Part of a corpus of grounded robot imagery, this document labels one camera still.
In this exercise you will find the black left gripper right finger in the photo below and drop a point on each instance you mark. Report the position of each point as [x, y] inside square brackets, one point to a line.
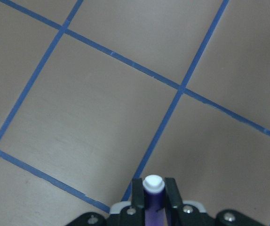
[173, 202]

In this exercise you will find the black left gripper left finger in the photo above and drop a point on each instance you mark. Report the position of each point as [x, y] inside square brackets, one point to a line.
[138, 203]

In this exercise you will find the purple pen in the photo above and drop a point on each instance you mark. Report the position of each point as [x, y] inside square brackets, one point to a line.
[154, 190]

